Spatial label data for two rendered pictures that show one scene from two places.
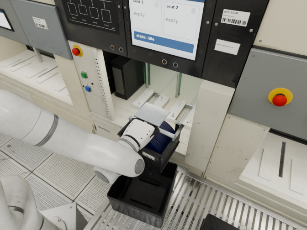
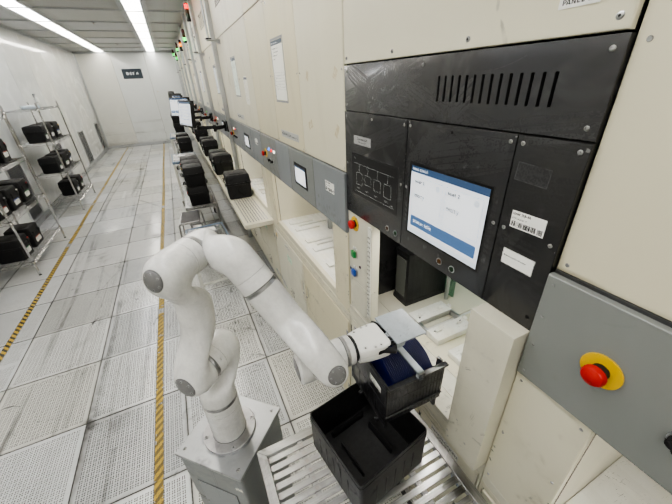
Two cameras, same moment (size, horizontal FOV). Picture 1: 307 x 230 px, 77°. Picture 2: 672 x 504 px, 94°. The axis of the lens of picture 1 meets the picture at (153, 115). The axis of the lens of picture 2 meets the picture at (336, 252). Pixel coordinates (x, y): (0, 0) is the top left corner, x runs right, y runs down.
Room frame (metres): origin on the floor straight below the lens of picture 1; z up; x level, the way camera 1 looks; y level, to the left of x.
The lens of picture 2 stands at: (-0.09, -0.27, 1.91)
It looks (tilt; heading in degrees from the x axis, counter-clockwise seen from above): 29 degrees down; 36
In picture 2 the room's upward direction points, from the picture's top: 3 degrees counter-clockwise
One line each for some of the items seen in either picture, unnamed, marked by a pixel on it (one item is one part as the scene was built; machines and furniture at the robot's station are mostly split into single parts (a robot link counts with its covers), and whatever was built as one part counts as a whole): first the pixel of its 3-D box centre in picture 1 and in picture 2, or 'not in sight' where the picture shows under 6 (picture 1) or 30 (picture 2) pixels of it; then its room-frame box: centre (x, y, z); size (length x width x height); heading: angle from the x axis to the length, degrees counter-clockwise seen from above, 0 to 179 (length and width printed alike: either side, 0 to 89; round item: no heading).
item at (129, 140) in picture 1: (127, 145); (346, 349); (0.43, 0.09, 1.25); 0.09 x 0.03 x 0.08; 60
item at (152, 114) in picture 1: (151, 137); (395, 362); (0.58, 0.01, 1.11); 0.24 x 0.20 x 0.32; 60
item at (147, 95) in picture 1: (150, 101); (439, 320); (1.10, 0.02, 0.89); 0.22 x 0.21 x 0.04; 150
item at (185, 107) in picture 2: not in sight; (203, 117); (2.20, 3.15, 1.59); 0.50 x 0.41 x 0.36; 150
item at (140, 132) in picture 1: (137, 134); (366, 342); (0.48, 0.06, 1.25); 0.11 x 0.10 x 0.07; 150
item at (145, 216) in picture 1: (145, 186); (366, 436); (0.46, 0.05, 0.85); 0.28 x 0.28 x 0.17; 70
